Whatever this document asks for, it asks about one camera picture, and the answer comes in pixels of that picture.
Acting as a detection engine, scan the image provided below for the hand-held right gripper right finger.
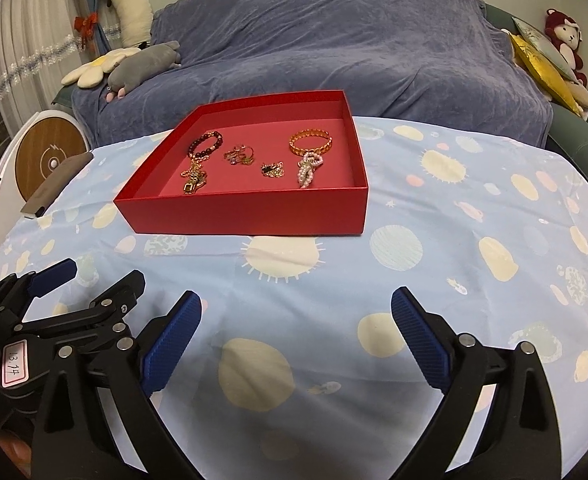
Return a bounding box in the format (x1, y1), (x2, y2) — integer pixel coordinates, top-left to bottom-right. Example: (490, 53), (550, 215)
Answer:
(391, 287), (557, 480)

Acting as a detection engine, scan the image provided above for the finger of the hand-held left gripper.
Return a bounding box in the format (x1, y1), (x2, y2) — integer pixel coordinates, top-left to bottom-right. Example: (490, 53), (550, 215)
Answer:
(0, 259), (78, 331)
(11, 270), (147, 346)

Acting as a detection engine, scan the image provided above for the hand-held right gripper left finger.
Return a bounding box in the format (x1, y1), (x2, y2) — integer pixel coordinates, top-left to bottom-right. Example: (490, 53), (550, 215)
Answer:
(31, 290), (202, 480)

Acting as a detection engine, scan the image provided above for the gold wrist watch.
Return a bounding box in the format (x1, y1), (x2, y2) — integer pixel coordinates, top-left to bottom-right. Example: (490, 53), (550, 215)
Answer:
(181, 152), (210, 195)

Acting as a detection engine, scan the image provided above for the red jewelry box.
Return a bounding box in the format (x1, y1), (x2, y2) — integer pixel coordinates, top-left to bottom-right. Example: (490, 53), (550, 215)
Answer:
(113, 90), (370, 237)

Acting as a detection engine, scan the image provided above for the white pearl bracelet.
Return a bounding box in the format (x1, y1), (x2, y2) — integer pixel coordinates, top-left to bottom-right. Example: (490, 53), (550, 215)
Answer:
(296, 150), (325, 189)

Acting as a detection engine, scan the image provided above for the person's left hand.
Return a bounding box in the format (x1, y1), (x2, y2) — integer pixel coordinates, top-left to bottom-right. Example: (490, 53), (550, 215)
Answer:
(0, 435), (34, 480)

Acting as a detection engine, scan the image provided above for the brown notebook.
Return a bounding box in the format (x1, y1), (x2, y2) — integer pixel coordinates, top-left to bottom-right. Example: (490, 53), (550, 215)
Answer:
(20, 151), (95, 218)

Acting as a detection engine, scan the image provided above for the blue planet print tablecloth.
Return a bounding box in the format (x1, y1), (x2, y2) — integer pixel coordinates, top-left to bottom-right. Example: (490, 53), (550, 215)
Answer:
(0, 116), (588, 480)

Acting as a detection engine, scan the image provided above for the white round wooden-faced device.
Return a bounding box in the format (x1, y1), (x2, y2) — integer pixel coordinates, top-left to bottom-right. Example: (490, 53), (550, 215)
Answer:
(0, 109), (92, 221)

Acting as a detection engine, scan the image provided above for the white yellow flower pillow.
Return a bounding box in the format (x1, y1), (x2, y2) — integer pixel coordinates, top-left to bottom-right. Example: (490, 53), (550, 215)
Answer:
(61, 47), (140, 90)

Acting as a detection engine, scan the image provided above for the grey plush toy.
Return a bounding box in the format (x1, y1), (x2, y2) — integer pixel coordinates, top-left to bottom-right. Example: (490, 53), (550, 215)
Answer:
(105, 41), (182, 102)

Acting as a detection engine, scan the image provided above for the white lace curtain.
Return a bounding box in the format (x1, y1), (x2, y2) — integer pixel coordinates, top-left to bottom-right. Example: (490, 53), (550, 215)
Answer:
(0, 0), (105, 136)

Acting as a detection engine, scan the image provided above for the red curtain bow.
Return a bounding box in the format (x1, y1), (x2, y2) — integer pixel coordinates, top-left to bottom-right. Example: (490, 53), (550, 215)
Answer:
(74, 14), (97, 51)

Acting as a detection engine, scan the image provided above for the white long plush toy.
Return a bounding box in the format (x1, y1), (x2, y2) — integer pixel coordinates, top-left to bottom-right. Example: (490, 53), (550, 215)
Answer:
(101, 0), (154, 48)

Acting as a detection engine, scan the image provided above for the blue curtain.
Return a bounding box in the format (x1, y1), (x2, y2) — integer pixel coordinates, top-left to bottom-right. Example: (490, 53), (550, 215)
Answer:
(81, 0), (112, 56)

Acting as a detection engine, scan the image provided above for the beige cushion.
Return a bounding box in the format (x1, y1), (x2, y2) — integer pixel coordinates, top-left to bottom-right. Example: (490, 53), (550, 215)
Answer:
(564, 82), (588, 108)

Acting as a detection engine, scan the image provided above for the yellow cushion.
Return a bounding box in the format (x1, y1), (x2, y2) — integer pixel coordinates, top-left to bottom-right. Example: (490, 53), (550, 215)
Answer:
(511, 32), (585, 116)

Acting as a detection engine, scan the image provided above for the blue-grey sofa blanket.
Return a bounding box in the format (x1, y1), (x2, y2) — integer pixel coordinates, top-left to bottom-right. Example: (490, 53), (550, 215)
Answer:
(71, 0), (555, 148)

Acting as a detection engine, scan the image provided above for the silver grey cushion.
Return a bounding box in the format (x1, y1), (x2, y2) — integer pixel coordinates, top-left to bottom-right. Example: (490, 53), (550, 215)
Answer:
(511, 16), (580, 81)

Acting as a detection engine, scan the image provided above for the red monkey plush toy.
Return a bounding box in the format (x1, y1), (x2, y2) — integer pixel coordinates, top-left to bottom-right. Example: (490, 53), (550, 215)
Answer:
(544, 8), (588, 88)

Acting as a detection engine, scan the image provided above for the dark bead bracelet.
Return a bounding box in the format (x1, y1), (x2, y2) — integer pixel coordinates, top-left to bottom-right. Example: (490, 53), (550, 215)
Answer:
(188, 131), (223, 158)

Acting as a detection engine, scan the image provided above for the gold chain bangle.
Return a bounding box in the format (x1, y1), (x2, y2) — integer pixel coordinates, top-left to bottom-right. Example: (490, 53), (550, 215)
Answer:
(289, 129), (334, 157)

